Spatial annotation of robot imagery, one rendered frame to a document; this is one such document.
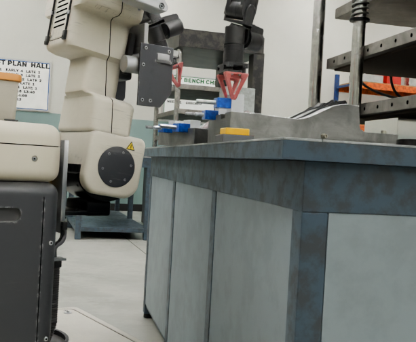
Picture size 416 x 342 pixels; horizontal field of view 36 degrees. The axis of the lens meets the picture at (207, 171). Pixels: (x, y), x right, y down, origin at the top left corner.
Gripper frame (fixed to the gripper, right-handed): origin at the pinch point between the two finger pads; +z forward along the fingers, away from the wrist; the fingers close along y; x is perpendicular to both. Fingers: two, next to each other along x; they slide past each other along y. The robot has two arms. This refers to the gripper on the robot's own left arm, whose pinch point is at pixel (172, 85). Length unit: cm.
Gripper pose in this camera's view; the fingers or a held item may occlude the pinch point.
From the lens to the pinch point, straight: 210.5
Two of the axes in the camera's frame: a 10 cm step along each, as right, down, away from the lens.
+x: -7.4, 4.1, -5.3
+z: 3.1, 9.1, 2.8
